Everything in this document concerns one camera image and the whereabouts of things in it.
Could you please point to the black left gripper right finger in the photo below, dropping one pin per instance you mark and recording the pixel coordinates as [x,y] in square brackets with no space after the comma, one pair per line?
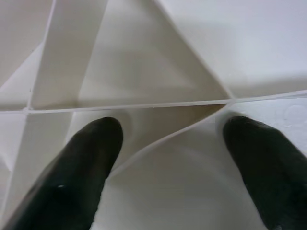
[275,177]

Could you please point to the white plastic table top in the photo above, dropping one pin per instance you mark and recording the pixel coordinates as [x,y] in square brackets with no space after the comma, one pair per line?
[148,60]

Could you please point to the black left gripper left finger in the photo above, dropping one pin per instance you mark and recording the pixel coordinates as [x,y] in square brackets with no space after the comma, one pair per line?
[72,182]

